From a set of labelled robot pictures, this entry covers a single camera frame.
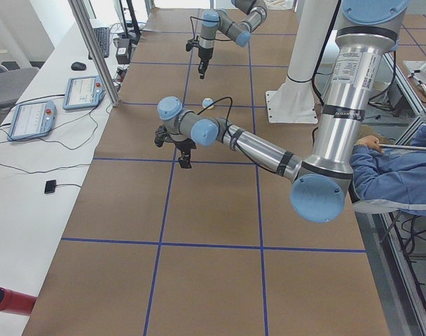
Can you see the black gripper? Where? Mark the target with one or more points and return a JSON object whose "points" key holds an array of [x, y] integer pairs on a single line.
{"points": [[183, 145], [203, 55]]}

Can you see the blue call bell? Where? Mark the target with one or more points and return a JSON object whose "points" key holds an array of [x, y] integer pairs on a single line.
{"points": [[208, 103]]}

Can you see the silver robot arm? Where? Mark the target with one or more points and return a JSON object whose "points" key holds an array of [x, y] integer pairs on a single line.
{"points": [[320, 181], [214, 20]]}

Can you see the person's hand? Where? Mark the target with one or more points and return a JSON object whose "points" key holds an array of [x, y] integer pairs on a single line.
{"points": [[371, 142]]}

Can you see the black adapter box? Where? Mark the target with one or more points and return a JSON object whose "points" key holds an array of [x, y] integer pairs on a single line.
{"points": [[123, 51]]}

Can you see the black keyboard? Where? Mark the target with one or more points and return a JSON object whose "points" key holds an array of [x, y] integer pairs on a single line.
{"points": [[102, 35]]}

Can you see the far teach pendant tablet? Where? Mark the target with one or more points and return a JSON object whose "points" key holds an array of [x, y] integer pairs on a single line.
{"points": [[83, 92]]}

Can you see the teach pendant tablet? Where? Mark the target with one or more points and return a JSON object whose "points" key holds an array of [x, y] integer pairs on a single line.
{"points": [[32, 120], [83, 92]]}

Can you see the black computer mouse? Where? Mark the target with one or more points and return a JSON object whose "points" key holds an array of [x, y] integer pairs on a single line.
{"points": [[78, 66]]}

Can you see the small black puck device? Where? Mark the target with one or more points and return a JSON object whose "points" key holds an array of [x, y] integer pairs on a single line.
{"points": [[50, 186]]}

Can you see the near teach pendant tablet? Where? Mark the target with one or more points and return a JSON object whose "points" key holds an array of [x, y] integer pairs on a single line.
{"points": [[32, 120]]}

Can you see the grey office chair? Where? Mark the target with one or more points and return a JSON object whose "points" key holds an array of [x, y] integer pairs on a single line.
{"points": [[12, 85]]}

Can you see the metal rod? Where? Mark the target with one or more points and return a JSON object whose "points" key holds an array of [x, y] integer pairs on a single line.
{"points": [[400, 147]]}

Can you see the person in blue sweater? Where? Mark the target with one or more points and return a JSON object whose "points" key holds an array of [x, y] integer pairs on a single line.
{"points": [[394, 179]]}

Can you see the red cylinder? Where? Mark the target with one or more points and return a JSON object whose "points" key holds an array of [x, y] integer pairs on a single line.
{"points": [[13, 302]]}

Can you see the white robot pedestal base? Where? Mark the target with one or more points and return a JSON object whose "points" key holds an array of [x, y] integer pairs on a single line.
{"points": [[293, 101]]}

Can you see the grey aluminium frame post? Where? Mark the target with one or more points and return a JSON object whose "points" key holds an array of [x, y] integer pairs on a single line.
{"points": [[84, 24]]}

